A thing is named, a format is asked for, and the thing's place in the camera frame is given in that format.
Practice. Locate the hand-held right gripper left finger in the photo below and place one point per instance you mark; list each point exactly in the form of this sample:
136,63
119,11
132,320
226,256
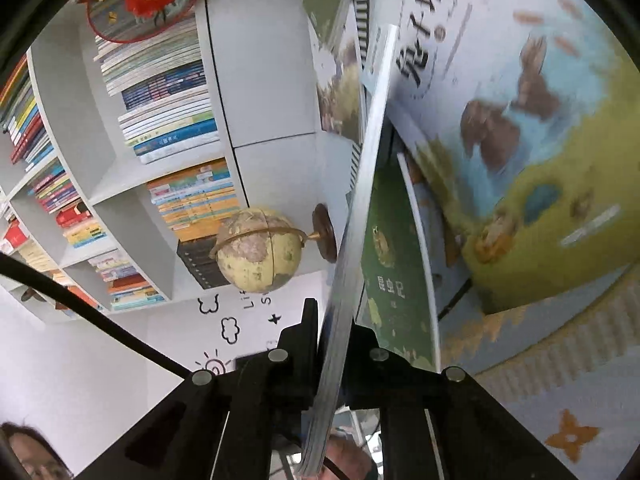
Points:
300,340

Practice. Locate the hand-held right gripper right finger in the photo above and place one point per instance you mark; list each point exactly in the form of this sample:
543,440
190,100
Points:
362,350

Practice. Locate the pale blue and green book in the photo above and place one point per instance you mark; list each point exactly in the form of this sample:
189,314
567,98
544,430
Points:
360,200

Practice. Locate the yellow green rabbit book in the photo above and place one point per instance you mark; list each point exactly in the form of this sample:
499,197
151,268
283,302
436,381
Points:
525,160

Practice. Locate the white book with landscape picture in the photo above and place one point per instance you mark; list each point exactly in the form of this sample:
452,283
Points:
340,90

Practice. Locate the row of orange spined books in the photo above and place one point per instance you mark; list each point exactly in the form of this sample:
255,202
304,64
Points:
195,200

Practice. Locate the row of colourful thin books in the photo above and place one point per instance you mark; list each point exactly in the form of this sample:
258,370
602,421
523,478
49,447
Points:
125,280
65,200

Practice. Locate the row of white and blue books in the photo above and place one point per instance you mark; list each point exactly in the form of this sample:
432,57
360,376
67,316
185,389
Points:
160,100

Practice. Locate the beige globe on wooden stand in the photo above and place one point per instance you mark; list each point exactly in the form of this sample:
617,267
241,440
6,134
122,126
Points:
255,250

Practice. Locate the row of black volumes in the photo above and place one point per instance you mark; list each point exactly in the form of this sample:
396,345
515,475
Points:
200,265

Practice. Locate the patterned table mat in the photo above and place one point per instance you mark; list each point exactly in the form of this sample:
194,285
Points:
550,410

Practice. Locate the white bookshelf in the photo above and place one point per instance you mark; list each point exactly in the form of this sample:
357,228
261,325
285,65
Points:
115,195

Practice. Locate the person's head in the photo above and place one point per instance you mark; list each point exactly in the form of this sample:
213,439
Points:
35,455

